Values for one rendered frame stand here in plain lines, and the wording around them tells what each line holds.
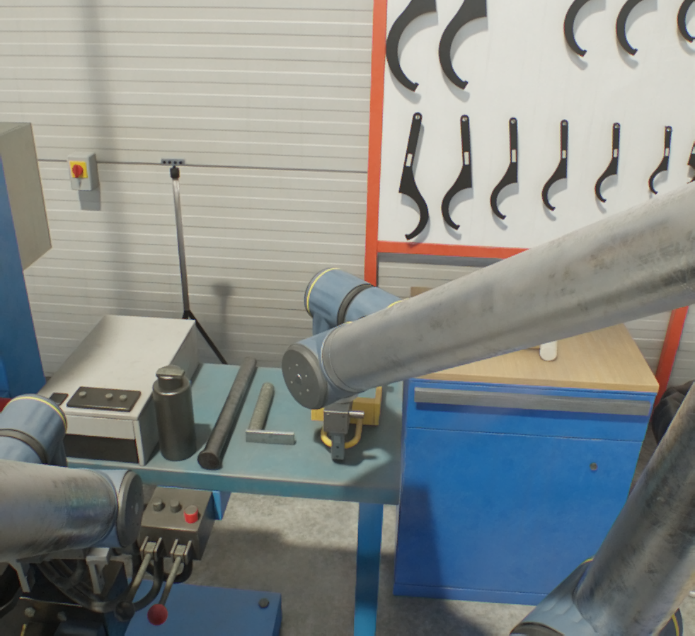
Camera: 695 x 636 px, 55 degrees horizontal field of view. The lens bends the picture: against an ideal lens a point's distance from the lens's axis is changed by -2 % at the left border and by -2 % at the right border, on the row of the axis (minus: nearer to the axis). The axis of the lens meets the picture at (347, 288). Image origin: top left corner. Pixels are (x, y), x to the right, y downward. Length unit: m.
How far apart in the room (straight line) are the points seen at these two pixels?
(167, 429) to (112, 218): 2.01
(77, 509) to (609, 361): 1.68
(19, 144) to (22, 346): 0.62
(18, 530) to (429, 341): 0.47
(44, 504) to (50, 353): 3.10
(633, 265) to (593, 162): 2.41
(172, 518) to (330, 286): 0.56
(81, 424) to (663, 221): 1.18
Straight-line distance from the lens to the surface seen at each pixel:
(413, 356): 0.85
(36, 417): 1.19
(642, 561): 1.05
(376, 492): 1.42
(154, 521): 1.44
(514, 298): 0.71
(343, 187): 3.01
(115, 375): 1.56
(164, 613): 1.33
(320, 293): 1.24
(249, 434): 1.51
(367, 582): 1.88
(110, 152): 3.24
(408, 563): 2.49
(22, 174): 2.17
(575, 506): 2.36
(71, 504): 0.84
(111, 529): 1.01
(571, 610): 1.20
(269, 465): 1.46
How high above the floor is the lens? 2.00
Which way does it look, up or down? 26 degrees down
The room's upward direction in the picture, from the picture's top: 1 degrees clockwise
